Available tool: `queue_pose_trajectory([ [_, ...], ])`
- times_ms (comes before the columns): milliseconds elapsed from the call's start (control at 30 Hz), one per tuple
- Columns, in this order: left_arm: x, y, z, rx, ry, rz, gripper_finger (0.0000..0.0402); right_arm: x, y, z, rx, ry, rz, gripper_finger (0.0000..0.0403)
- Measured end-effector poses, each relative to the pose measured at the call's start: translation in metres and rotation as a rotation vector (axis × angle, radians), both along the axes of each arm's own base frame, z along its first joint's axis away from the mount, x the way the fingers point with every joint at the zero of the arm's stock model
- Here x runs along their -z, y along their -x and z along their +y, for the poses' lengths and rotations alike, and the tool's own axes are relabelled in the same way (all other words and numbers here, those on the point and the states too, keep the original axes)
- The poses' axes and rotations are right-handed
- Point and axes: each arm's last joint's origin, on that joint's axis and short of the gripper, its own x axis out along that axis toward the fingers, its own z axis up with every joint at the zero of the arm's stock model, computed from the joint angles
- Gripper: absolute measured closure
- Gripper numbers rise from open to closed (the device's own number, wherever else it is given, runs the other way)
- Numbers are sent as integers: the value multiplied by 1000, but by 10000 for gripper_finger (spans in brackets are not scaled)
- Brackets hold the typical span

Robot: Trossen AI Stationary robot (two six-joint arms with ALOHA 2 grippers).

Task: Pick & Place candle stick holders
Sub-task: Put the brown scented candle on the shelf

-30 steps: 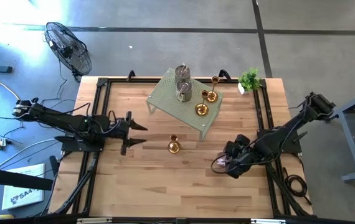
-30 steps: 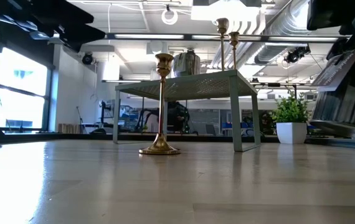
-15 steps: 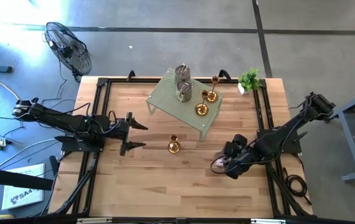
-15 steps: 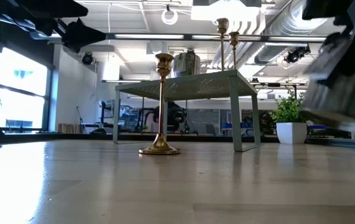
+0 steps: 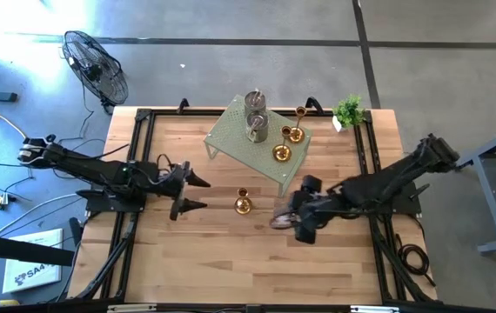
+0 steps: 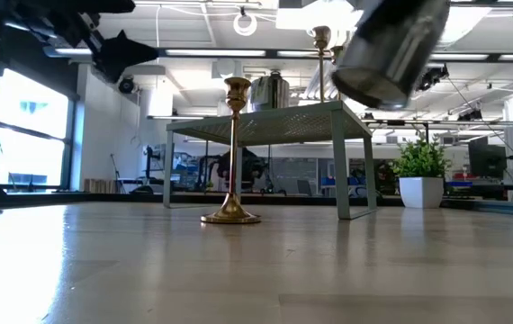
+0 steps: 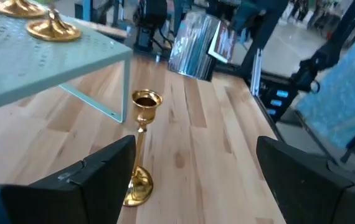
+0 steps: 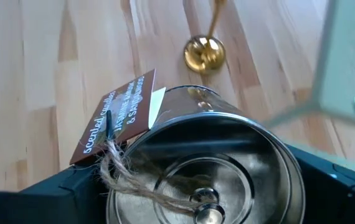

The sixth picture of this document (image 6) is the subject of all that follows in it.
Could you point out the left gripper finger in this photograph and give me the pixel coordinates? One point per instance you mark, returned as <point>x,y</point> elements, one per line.
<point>121,56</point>
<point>99,5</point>

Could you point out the brass candlestick holder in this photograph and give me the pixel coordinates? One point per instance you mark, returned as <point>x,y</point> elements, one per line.
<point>335,53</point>
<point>321,36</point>
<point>234,135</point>

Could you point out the grey metal candle jar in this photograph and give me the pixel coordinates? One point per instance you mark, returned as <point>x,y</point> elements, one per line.
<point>391,49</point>
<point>274,92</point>

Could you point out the black background robot arm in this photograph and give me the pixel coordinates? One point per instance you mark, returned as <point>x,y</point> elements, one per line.
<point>202,171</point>

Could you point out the black round ceiling speaker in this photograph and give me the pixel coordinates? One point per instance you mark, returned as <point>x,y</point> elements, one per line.
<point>126,84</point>

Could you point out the large window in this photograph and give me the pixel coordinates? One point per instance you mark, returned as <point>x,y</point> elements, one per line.
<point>27,135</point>

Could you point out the black tripod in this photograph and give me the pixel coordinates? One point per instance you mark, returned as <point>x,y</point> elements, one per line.
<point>115,173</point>

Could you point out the wooden crate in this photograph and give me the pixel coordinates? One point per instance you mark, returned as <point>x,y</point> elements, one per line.
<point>100,186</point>

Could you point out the person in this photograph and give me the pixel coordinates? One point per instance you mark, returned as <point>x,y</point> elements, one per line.
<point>384,177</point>
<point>249,166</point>

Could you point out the green perforated metal shelf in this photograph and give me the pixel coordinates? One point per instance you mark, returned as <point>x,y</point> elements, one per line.
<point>283,123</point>

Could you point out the white ceiling light panel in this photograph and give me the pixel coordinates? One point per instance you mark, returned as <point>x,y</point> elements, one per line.
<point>310,13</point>

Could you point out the blue desk panel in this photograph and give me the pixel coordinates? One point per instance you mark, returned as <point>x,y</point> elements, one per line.
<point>339,181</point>

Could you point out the black ceiling device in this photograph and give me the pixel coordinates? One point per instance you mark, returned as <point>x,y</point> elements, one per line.
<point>432,76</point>

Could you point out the green plant in white pot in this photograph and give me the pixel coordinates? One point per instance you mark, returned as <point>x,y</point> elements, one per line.
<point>420,189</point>

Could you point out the black computer monitor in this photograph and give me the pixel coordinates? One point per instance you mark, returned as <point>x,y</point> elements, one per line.
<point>487,159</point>

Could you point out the black aluminium table frame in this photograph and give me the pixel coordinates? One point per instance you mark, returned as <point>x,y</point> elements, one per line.
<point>58,198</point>

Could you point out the silver ribbed air duct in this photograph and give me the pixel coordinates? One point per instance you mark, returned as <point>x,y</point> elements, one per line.
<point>312,87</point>

